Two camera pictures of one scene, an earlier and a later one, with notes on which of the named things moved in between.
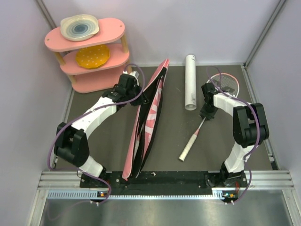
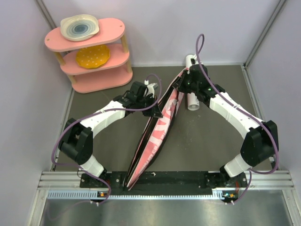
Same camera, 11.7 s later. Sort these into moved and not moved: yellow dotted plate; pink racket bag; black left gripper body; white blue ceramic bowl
Moved: black left gripper body; pink racket bag
Not moved: white blue ceramic bowl; yellow dotted plate
